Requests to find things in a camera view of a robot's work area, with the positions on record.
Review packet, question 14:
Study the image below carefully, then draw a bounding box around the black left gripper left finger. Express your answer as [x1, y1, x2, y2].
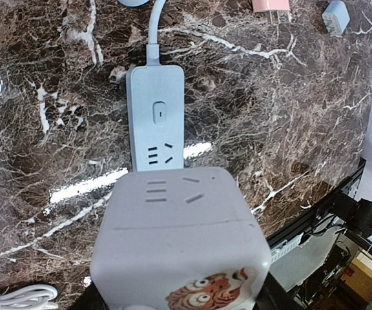
[71, 284, 109, 310]

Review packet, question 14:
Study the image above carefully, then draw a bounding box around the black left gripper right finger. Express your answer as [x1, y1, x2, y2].
[256, 273, 304, 310]

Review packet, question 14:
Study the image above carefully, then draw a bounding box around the white cube socket adapter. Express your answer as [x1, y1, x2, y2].
[90, 167, 271, 309]

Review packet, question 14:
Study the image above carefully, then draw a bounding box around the light blue power strip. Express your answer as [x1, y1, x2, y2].
[125, 1, 185, 172]

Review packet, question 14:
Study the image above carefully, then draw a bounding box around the light blue charger plug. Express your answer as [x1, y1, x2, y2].
[321, 1, 350, 37]

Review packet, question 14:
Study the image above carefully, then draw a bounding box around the pink charger plug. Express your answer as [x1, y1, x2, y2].
[251, 0, 291, 23]

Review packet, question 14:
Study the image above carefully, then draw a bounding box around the white power strip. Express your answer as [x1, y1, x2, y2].
[0, 284, 59, 310]

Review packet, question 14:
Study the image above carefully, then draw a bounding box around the white slotted cable duct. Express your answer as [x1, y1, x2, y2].
[271, 243, 300, 264]

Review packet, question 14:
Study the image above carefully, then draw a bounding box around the black front rail frame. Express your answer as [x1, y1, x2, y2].
[267, 158, 366, 249]

